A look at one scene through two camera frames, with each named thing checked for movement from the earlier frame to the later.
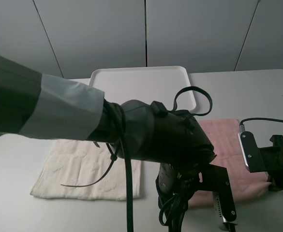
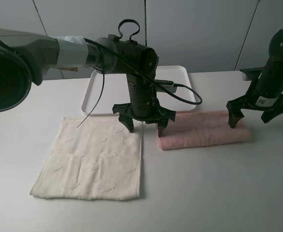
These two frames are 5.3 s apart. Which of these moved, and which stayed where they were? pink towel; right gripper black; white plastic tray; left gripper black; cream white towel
Moved: pink towel; right gripper black; left gripper black
Stayed: cream white towel; white plastic tray
